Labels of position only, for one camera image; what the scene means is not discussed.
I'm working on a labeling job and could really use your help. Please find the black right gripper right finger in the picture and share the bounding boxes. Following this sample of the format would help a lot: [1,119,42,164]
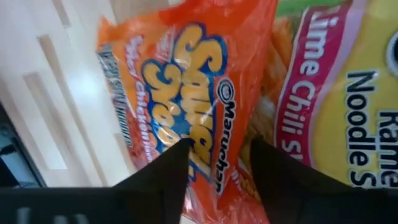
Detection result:
[251,136,398,224]

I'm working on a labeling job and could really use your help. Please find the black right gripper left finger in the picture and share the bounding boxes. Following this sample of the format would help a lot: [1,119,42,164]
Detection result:
[0,139,191,224]

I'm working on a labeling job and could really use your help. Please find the lime chili shrimp ramen pack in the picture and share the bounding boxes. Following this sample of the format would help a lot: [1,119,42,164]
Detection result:
[239,0,398,190]

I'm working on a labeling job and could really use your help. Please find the red saucy noodles pack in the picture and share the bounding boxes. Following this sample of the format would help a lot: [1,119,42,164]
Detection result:
[96,0,279,224]

